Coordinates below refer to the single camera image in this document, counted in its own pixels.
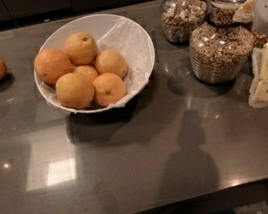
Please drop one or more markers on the front right orange in bowl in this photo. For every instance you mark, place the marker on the front right orange in bowl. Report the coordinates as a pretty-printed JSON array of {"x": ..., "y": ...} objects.
[{"x": 109, "y": 88}]

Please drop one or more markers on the top orange in bowl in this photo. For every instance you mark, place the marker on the top orange in bowl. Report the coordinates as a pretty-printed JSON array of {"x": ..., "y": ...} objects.
[{"x": 81, "y": 48}]

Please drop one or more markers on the front left orange in bowl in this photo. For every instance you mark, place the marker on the front left orange in bowl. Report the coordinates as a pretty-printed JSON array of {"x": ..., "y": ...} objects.
[{"x": 74, "y": 90}]

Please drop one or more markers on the large orange left in bowl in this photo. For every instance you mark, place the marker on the large orange left in bowl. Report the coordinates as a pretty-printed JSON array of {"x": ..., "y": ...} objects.
[{"x": 50, "y": 64}]

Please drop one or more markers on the front glass cereal jar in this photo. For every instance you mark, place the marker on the front glass cereal jar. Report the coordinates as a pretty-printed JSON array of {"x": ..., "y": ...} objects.
[{"x": 220, "y": 47}]

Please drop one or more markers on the glass cereal jar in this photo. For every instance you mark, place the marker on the glass cereal jar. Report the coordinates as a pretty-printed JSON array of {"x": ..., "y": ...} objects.
[
  {"x": 220, "y": 47},
  {"x": 179, "y": 18}
]

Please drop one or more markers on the back left glass cereal jar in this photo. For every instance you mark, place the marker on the back left glass cereal jar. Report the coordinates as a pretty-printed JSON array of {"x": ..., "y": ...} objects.
[{"x": 179, "y": 18}]

